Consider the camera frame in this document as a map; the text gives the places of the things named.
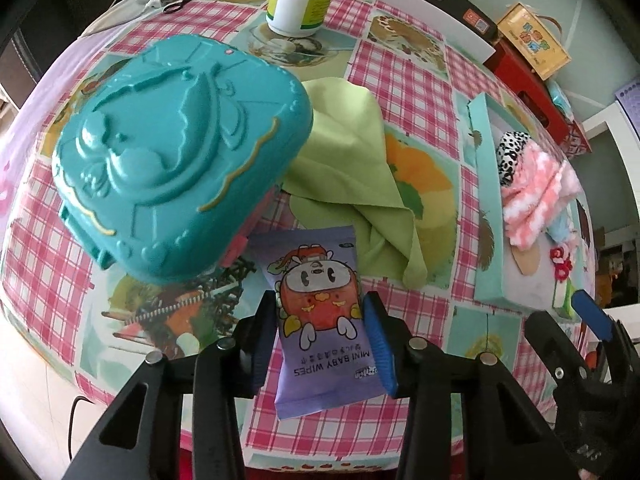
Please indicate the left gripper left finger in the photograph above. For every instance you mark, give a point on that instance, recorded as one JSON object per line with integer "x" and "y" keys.
{"x": 232, "y": 368}

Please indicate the purple baby wipes pack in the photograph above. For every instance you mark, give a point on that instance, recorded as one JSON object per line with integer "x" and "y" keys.
{"x": 327, "y": 361}

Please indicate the black hair clip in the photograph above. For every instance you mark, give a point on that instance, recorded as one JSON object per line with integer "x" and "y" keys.
{"x": 175, "y": 6}

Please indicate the black white spotted scrunchie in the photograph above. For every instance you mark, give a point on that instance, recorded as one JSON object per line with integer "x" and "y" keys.
{"x": 509, "y": 150}

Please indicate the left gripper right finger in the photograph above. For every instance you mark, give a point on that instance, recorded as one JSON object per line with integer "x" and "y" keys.
{"x": 410, "y": 367}

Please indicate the pink white zigzag towel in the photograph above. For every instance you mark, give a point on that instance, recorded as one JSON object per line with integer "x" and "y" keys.
{"x": 542, "y": 186}

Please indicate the patterned tablecloth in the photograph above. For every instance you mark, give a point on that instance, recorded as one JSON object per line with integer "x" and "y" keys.
{"x": 426, "y": 238}

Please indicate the teal rimmed white tray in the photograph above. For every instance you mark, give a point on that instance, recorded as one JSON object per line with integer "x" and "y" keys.
{"x": 498, "y": 280}

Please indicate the purple perforated basket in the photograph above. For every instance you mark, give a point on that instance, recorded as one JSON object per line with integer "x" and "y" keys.
{"x": 629, "y": 99}

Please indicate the blue face mask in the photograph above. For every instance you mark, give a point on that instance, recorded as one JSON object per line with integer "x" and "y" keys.
{"x": 561, "y": 229}

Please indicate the teal plastic toy case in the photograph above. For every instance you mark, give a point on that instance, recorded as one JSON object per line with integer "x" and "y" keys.
{"x": 161, "y": 168}

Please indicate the red gift box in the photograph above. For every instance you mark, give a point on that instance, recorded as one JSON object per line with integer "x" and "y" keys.
{"x": 508, "y": 65}

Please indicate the blue wet wipes pack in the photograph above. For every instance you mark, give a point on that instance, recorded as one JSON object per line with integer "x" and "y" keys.
{"x": 560, "y": 100}

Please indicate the white shelf frame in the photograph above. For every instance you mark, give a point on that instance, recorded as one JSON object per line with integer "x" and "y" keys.
{"x": 610, "y": 172}

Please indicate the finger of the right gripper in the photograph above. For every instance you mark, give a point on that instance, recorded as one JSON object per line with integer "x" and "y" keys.
{"x": 601, "y": 324}
{"x": 555, "y": 344}

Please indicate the green microfiber cloth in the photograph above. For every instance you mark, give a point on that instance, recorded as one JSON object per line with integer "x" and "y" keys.
{"x": 341, "y": 178}

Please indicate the green tissue pack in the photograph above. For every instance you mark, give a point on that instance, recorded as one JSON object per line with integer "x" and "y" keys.
{"x": 562, "y": 299}

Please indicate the red patterned box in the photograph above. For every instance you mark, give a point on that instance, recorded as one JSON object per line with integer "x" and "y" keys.
{"x": 575, "y": 142}

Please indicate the yellow handled gift box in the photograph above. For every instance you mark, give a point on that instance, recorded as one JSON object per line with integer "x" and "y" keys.
{"x": 536, "y": 37}

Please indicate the beige egg sponge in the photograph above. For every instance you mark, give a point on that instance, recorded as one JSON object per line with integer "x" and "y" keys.
{"x": 527, "y": 260}

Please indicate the black rectangular box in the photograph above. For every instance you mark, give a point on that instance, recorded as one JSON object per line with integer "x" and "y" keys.
{"x": 469, "y": 15}

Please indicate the white board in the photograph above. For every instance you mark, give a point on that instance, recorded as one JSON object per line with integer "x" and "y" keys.
{"x": 432, "y": 16}

